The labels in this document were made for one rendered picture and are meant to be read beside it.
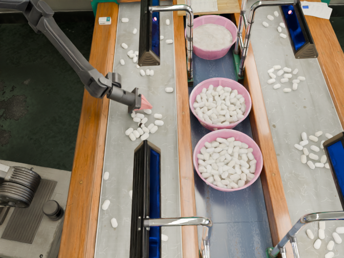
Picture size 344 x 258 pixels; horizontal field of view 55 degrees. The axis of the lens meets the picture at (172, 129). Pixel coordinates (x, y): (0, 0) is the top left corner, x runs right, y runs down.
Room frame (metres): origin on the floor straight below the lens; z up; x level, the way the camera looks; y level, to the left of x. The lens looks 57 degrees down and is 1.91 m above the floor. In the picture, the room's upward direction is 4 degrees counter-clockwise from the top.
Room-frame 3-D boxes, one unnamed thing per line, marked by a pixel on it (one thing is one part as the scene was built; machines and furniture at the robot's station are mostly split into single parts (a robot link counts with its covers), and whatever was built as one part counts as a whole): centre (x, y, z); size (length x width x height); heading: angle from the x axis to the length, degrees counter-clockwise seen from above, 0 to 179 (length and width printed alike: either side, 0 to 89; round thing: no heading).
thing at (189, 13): (1.15, -0.03, 0.90); 0.20 x 0.19 x 0.45; 178
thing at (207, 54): (1.32, -0.24, 0.72); 0.27 x 0.27 x 0.10
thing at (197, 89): (0.88, -0.22, 0.72); 0.27 x 0.27 x 0.10
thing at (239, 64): (1.13, -0.43, 0.90); 0.20 x 0.19 x 0.45; 178
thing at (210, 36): (1.32, -0.24, 0.71); 0.22 x 0.22 x 0.06
